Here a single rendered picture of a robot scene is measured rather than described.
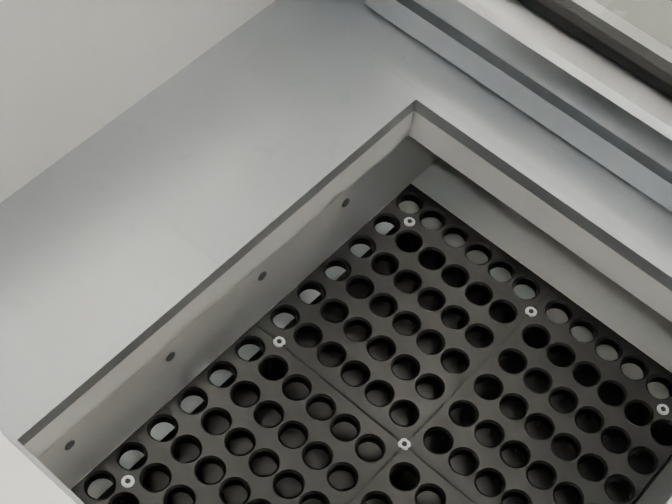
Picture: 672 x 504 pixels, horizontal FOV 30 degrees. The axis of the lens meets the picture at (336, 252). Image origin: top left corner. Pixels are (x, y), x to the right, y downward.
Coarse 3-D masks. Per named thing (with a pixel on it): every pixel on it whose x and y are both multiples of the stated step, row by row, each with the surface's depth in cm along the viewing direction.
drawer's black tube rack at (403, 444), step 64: (384, 256) 60; (448, 256) 60; (320, 320) 57; (384, 320) 57; (448, 320) 61; (512, 320) 58; (192, 384) 55; (256, 384) 55; (320, 384) 55; (384, 384) 56; (448, 384) 56; (512, 384) 56; (576, 384) 56; (128, 448) 53; (192, 448) 56; (256, 448) 53; (320, 448) 54; (384, 448) 54; (448, 448) 58; (512, 448) 57; (576, 448) 55; (640, 448) 55
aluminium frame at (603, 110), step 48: (384, 0) 61; (432, 0) 58; (480, 0) 57; (528, 0) 56; (432, 48) 60; (480, 48) 59; (528, 48) 56; (576, 48) 55; (528, 96) 58; (576, 96) 56; (624, 96) 54; (576, 144) 58; (624, 144) 56
